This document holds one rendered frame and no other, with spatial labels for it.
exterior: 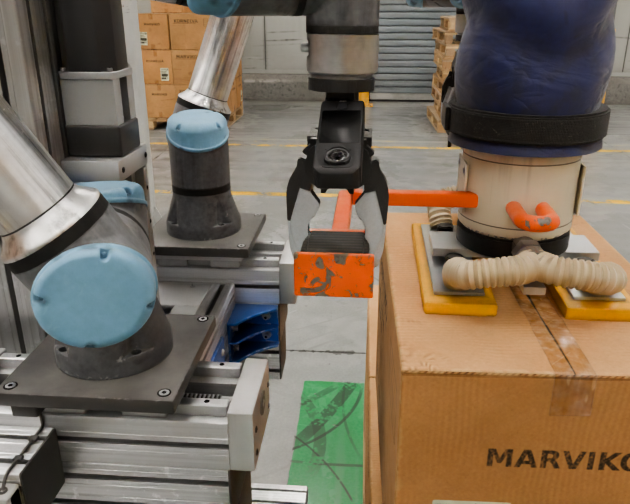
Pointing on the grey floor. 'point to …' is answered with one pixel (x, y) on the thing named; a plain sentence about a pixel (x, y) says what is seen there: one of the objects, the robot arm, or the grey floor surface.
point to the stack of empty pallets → (445, 50)
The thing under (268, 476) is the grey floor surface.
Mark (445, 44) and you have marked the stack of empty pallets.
